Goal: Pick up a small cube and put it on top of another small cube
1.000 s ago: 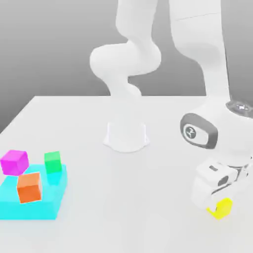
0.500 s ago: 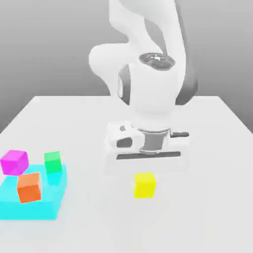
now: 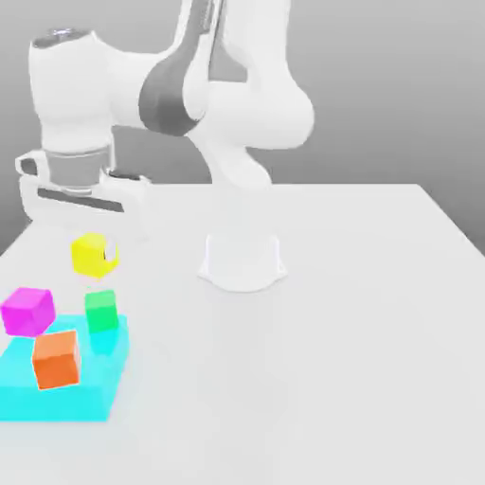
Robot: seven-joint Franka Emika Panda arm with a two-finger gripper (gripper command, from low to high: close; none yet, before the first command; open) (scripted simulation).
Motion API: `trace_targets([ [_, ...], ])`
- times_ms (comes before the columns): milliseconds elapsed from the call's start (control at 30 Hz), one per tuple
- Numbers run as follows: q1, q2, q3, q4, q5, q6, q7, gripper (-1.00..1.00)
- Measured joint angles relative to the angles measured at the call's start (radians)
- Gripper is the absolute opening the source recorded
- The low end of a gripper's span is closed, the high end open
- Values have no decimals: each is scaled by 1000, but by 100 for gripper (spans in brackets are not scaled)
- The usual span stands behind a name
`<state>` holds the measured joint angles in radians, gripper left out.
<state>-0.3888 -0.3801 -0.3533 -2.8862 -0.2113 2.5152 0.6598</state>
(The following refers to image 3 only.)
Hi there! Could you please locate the small orange cube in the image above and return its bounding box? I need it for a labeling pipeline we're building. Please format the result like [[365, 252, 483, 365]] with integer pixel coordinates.
[[31, 330, 82, 391]]

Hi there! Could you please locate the small green cube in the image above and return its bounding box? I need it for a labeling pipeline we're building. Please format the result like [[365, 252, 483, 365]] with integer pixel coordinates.
[[83, 289, 119, 334]]

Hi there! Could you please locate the small magenta cube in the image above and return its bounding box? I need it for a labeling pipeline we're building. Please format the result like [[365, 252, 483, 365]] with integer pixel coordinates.
[[0, 286, 57, 338]]

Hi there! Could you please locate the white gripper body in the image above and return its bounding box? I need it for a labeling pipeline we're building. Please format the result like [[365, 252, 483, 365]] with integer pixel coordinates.
[[19, 171, 152, 242]]

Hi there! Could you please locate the small yellow cube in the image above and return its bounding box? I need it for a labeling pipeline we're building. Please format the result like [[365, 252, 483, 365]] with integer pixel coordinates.
[[70, 231, 120, 280]]

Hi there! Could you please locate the large cyan box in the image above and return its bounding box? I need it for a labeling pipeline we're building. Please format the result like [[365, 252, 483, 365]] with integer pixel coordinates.
[[0, 313, 131, 423]]

